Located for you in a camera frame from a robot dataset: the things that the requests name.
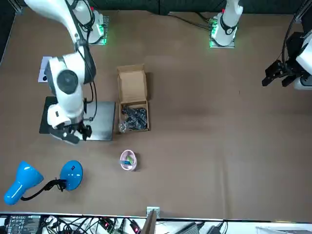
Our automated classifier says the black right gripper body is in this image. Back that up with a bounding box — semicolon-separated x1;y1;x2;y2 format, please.
69;122;93;142

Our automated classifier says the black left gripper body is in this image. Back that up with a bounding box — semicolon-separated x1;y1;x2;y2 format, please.
280;31;306;74

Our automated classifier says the grey laptop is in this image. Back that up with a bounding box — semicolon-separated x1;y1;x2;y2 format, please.
81;101;116;141

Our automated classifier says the blue desk lamp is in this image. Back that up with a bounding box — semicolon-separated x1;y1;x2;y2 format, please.
3;159;83;206

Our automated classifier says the bag of black screws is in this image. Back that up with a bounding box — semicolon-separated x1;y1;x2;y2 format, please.
118;105;149;132

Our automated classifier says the open cardboard box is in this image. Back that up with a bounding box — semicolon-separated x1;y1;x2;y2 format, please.
116;63;151;134

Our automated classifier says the white foldable phone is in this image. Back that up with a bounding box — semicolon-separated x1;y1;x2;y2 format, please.
38;56;53;83

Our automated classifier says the circuit board with red light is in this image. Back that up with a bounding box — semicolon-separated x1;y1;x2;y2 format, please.
128;220;141;234
100;217;115;232

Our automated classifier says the large black labelled power adapter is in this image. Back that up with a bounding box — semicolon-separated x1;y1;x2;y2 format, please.
4;214;41;234

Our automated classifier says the grey power adapter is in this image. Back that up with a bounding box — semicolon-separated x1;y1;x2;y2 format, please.
175;222;204;234

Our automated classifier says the small black power adapter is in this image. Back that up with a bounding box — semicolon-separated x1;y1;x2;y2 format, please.
204;221;229;234

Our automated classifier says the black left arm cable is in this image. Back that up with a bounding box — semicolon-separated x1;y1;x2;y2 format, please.
281;0;309;68

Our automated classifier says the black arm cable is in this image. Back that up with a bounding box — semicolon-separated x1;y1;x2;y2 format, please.
65;0;98;122
281;0;309;68

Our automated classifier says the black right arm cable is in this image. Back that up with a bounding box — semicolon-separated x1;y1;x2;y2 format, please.
65;0;98;122

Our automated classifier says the aluminium frame rail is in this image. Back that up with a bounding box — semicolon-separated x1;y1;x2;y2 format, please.
7;0;25;13
291;0;312;24

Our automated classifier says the black lamp cord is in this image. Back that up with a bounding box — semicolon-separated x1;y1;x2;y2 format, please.
50;178;69;193

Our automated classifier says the black left base cable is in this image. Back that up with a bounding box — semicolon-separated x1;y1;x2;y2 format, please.
168;11;213;31

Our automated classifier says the tangle of loose black cables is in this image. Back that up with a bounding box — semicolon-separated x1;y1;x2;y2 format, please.
41;215;147;234

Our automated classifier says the aluminium post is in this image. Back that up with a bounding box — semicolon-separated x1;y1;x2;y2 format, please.
142;206;161;234

